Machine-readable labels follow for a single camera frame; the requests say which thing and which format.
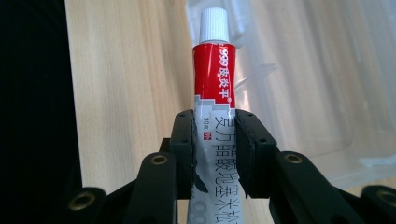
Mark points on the red and white ointment tube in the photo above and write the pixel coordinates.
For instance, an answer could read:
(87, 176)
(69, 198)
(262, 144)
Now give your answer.
(214, 77)

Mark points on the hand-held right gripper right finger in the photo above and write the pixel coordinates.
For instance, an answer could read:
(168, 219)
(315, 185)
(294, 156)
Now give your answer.
(253, 155)

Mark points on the clear plastic storage box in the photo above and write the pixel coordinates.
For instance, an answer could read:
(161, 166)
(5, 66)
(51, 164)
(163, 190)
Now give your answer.
(311, 77)

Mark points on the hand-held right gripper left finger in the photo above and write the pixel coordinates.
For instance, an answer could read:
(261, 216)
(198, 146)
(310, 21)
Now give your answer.
(182, 155)

